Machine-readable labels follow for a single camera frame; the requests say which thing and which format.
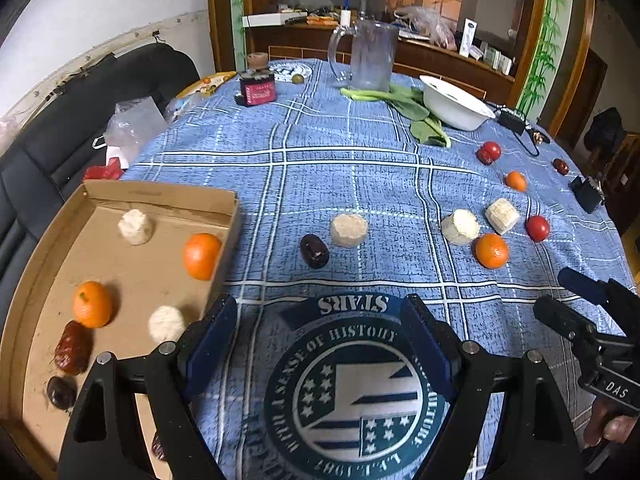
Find white flat box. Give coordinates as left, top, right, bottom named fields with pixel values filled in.
left=242, top=11, right=308, bottom=29

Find red plastic bag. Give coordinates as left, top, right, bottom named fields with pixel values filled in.
left=82, top=157, right=125, bottom=181

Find large red jujube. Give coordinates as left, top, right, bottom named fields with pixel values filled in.
left=53, top=321, right=93, bottom=376

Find dark jujube front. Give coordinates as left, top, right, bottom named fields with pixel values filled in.
left=299, top=234, right=330, bottom=270

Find small orange mandarin far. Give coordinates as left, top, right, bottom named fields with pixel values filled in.
left=504, top=171, right=527, bottom=193

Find yellow snack box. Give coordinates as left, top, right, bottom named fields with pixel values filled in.
left=176, top=72, right=236, bottom=99

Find small dark red jujube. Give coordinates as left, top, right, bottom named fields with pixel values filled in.
left=476, top=148, right=494, bottom=166

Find wooden counter cabinet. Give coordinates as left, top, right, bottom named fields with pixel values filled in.
left=247, top=24, right=514, bottom=104

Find black leather sofa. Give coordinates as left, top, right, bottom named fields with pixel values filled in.
left=0, top=42, right=200, bottom=318

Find orange mandarin front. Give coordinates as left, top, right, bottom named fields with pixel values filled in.
left=182, top=233, right=222, bottom=281

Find dark jar pink label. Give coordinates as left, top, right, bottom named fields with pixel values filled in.
left=235, top=52, right=277, bottom=106

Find dark plum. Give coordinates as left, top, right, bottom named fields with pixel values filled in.
left=46, top=376, right=76, bottom=411

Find clear glass pitcher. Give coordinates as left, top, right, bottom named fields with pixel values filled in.
left=328, top=20, right=399, bottom=92

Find white bowl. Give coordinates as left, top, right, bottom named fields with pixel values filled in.
left=420, top=75, right=496, bottom=131

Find plastic bag on counter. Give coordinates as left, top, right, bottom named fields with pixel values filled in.
left=393, top=6, right=457, bottom=51

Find right human hand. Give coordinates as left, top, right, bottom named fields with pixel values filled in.
left=584, top=398, right=638, bottom=448

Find red tomato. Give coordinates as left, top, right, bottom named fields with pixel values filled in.
left=480, top=141, right=502, bottom=162
left=525, top=214, right=550, bottom=243

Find white corn piece front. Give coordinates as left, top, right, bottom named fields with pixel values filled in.
left=330, top=214, right=369, bottom=248

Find white tall box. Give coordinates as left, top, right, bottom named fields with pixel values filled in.
left=459, top=18, right=477, bottom=58

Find clear plastic bag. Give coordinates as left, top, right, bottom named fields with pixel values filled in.
left=92, top=96, right=167, bottom=168

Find black power adapter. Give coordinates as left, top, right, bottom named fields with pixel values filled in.
left=497, top=107, right=526, bottom=136

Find blue plaid tablecloth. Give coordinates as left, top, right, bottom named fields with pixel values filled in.
left=126, top=61, right=634, bottom=479

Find red jujube far right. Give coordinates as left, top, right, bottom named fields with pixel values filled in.
left=552, top=158, right=570, bottom=176

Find white corn piece large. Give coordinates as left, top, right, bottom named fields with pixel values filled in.
left=485, top=197, right=520, bottom=235

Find green leafy vegetable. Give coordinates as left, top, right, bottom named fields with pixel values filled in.
left=341, top=84, right=451, bottom=148

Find brown cardboard box tray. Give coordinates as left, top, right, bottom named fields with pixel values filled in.
left=1, top=180, right=241, bottom=479

